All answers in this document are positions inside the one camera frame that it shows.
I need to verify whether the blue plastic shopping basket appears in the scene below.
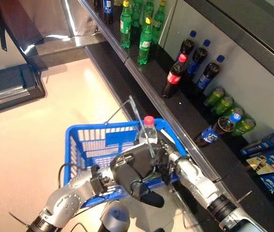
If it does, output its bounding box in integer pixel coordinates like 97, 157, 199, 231
63, 95, 189, 203

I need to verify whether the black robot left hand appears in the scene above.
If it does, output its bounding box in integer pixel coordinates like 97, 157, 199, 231
109, 142, 166, 209

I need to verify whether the dark reflective floor step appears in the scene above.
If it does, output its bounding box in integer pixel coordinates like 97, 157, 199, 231
36, 33, 108, 64

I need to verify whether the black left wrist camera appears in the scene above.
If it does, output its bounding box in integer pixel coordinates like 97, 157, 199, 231
90, 164, 111, 194

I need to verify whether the narrow blue cookie box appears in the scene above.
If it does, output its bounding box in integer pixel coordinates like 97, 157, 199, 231
240, 131, 274, 156

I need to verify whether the pepsi cola bottle blue cap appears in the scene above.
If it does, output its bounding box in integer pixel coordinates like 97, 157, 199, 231
175, 30, 198, 64
186, 39, 212, 76
194, 112, 242, 148
102, 0, 115, 25
196, 55, 226, 92

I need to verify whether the small water bottle red cap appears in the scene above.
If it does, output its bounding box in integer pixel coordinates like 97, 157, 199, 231
138, 115, 159, 147

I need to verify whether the black gondola base deck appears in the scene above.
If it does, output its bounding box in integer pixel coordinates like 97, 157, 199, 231
0, 63, 47, 117

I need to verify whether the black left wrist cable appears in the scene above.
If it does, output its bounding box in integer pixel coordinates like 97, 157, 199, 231
58, 162, 91, 189

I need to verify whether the dark shelf board clear rail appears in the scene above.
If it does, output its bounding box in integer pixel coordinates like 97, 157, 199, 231
212, 135, 274, 232
77, 0, 171, 63
184, 0, 274, 78
124, 43, 249, 189

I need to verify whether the cola bottle red label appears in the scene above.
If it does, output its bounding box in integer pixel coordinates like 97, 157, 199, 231
162, 53, 189, 99

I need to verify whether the black hanging strap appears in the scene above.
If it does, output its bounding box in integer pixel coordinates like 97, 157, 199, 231
0, 20, 8, 52

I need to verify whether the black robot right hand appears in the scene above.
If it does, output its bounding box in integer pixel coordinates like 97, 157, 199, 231
151, 128, 180, 186

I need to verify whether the black shelf base deck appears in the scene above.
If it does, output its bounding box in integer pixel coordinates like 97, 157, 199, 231
85, 44, 200, 232

